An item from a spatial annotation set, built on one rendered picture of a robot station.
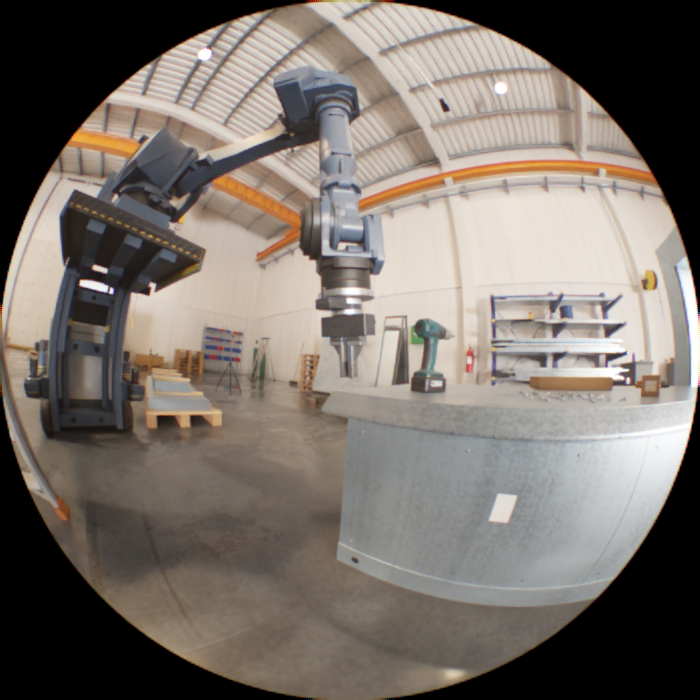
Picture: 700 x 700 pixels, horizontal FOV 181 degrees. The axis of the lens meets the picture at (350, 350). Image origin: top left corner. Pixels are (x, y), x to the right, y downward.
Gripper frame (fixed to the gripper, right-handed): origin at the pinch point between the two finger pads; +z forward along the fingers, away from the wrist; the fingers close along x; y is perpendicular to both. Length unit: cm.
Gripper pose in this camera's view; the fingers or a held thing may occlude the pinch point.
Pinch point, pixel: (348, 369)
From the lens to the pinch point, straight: 55.1
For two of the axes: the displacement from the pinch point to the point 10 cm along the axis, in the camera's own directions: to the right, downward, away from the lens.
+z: 0.4, 10.0, 0.7
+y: 5.6, -0.8, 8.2
